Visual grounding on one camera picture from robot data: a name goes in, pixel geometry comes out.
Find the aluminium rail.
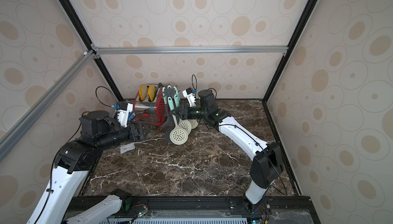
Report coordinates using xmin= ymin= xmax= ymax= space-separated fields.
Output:
xmin=1 ymin=50 xmax=94 ymax=160
xmin=93 ymin=45 xmax=288 ymax=55

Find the cream skimmer pile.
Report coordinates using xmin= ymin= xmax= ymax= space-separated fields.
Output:
xmin=188 ymin=119 xmax=199 ymax=129

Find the yellow toast slice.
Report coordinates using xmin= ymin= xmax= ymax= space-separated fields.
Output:
xmin=148 ymin=84 xmax=157 ymax=102
xmin=139 ymin=85 xmax=148 ymax=101

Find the left aluminium rail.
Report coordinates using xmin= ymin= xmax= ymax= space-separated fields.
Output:
xmin=1 ymin=50 xmax=94 ymax=160

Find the blue snack packet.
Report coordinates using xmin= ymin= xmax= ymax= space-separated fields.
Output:
xmin=128 ymin=111 xmax=136 ymax=122

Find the back aluminium rail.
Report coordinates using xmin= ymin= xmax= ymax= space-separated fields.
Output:
xmin=93 ymin=45 xmax=288 ymax=55

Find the left yellow toast slice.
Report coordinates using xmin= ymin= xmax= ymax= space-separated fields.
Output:
xmin=139 ymin=85 xmax=148 ymax=101

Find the grey utensil rack stand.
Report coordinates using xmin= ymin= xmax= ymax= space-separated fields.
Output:
xmin=162 ymin=86 xmax=188 ymax=145

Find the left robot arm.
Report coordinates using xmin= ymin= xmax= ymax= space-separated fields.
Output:
xmin=28 ymin=110 xmax=154 ymax=224

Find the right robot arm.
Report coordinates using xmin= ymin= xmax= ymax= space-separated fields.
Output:
xmin=172 ymin=88 xmax=284 ymax=212

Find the red chrome toaster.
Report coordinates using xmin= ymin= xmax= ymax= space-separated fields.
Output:
xmin=134 ymin=84 xmax=166 ymax=126

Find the right yellow toast slice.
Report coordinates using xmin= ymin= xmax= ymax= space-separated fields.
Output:
xmin=148 ymin=84 xmax=157 ymax=102

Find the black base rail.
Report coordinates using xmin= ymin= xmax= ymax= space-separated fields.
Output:
xmin=64 ymin=195 xmax=321 ymax=224

